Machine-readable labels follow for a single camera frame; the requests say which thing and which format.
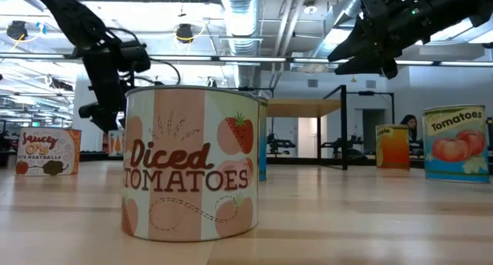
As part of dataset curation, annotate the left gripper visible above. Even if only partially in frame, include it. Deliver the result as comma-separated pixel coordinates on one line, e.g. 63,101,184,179
78,44,135,134

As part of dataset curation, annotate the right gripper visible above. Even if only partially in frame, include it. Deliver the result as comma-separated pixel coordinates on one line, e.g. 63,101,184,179
327,0,425,80

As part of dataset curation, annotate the small white carrot can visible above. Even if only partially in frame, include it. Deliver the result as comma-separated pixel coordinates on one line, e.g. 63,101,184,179
107,129,126,158

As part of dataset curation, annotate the Saucy O's can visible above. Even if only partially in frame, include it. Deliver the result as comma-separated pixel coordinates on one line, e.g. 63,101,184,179
15,126,82,177

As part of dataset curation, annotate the Diced Tomatoes can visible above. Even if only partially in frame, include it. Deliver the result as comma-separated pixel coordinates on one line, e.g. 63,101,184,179
121,85,260,243

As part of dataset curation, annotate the orange apple can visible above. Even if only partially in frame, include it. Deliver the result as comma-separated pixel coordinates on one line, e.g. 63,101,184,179
375,124,411,170

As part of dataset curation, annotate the teal Cherries can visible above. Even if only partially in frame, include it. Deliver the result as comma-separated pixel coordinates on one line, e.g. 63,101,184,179
257,96,269,183

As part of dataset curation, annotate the blue Tomatoes can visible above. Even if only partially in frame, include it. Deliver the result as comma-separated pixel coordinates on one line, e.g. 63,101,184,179
422,105,491,184

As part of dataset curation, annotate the wooden shelf with black legs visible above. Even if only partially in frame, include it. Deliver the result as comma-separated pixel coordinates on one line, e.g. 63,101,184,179
235,84,350,172

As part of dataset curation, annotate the white round column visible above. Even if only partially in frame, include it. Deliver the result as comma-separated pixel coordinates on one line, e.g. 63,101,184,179
72,74,111,153

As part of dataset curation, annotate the person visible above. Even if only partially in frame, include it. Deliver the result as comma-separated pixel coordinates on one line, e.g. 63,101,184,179
399,113,424,158

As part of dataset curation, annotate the black hanging ceiling device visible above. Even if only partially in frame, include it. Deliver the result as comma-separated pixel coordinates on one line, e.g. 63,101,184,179
5,20,30,42
175,23,195,44

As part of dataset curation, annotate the silver slanted ventilation duct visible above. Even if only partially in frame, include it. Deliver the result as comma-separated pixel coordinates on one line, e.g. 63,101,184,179
307,0,371,65

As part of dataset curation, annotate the black background table frame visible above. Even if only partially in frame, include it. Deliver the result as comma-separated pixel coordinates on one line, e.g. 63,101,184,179
346,89,396,160

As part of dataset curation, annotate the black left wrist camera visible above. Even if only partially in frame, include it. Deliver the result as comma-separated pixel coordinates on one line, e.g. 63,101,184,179
117,39,152,74

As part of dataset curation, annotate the suspended linear light rail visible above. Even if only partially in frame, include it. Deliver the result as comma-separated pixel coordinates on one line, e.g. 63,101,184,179
0,52,493,68

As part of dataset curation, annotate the silver round ventilation duct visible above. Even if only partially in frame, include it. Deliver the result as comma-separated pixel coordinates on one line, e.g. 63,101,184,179
219,0,267,89

